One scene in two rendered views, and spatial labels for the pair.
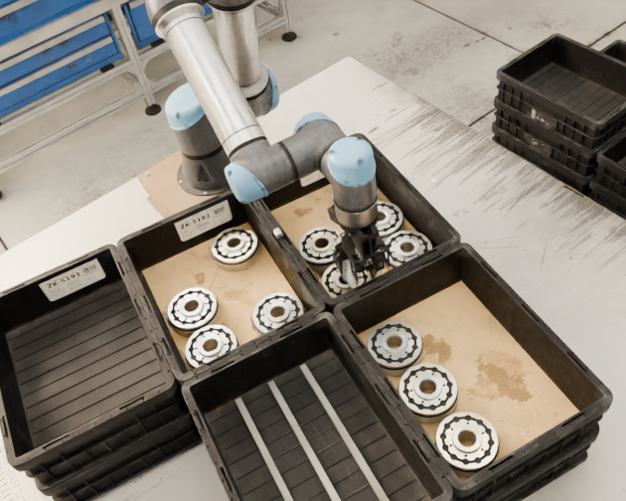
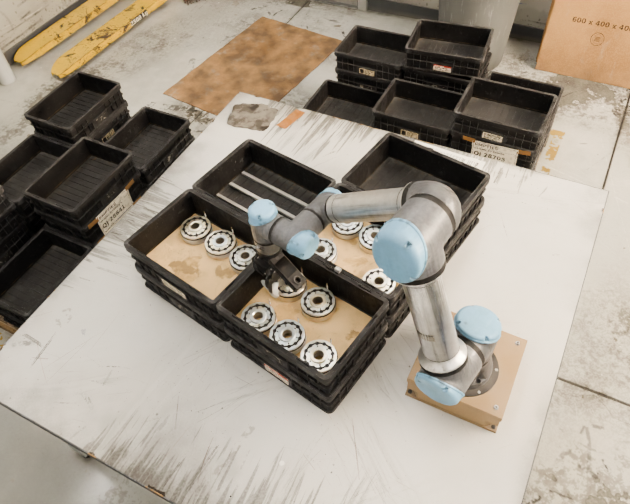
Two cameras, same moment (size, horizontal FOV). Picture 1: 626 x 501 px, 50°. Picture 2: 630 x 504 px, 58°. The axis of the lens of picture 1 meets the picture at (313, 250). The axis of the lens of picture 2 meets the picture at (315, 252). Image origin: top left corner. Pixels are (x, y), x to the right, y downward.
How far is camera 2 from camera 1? 1.87 m
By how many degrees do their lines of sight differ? 77
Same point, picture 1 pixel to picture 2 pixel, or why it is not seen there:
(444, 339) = (220, 278)
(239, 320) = (346, 249)
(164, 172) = (505, 350)
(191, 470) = not seen: hidden behind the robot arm
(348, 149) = (262, 207)
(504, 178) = (219, 486)
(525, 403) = (171, 261)
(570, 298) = (156, 378)
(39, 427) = (412, 170)
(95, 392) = not seen: hidden behind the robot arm
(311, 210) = (347, 338)
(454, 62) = not seen: outside the picture
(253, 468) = (294, 192)
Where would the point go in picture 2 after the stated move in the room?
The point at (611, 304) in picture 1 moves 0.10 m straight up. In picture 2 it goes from (129, 383) to (118, 367)
